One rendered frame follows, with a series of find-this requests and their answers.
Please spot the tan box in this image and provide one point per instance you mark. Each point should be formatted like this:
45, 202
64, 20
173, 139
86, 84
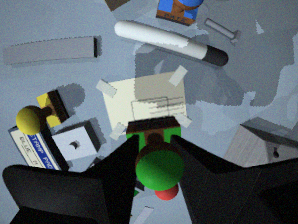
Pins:
113, 4

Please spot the blue stamp pad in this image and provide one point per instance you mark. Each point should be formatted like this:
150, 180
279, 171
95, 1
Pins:
39, 150

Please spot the yellow-handled rubber stamp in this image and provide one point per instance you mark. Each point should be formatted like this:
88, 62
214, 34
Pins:
31, 120

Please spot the grey cylinder with black end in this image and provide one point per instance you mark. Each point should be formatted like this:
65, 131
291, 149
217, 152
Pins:
168, 40

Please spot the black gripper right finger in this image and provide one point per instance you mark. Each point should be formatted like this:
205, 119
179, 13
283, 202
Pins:
219, 192

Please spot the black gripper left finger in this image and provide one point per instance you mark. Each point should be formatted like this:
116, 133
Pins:
103, 192

